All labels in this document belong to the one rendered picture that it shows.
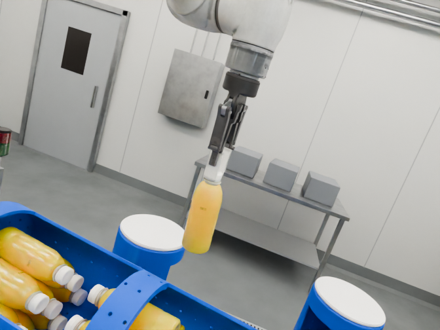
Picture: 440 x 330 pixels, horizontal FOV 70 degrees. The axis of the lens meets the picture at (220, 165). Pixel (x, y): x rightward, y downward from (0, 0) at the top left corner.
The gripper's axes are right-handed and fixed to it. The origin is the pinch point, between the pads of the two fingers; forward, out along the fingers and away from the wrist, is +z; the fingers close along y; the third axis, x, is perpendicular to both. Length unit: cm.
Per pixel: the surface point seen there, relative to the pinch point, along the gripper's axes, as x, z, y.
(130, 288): 3.5, 24.4, -19.6
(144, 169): 187, 145, 289
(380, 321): -63, 50, 50
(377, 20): -23, -109, 340
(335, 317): -47, 52, 43
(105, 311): 4.3, 26.1, -25.5
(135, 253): 27, 52, 23
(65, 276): 20.4, 32.1, -18.5
